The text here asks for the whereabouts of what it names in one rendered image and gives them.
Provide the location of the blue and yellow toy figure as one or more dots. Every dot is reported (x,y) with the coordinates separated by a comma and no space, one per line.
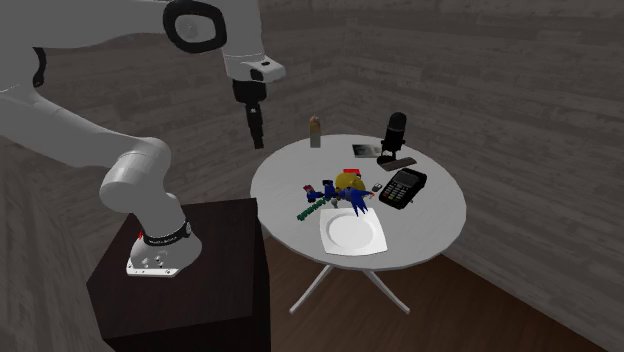
(352,187)

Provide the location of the black desk microphone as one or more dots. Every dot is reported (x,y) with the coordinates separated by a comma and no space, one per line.
(394,134)

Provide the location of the round white table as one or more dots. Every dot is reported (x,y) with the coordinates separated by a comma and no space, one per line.
(429,229)

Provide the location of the dark robot stand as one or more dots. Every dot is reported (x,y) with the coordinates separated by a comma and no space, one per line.
(214,273)

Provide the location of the green flat stick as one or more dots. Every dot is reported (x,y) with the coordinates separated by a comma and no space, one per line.
(311,208)

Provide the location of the black payment terminal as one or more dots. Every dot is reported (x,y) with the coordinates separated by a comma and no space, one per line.
(402,187)

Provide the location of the white square plate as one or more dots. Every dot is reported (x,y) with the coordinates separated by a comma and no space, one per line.
(352,233)

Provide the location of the brown and grey bottle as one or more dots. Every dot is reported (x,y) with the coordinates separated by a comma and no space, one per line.
(315,131)

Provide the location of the small grey key fob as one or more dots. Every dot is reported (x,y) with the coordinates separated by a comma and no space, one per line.
(376,187)

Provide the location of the dark flat remote control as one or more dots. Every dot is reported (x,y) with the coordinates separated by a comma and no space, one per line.
(398,163)

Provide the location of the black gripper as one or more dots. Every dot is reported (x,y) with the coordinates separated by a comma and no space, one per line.
(249,92)

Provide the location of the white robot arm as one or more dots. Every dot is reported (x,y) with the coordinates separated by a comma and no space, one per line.
(58,131)

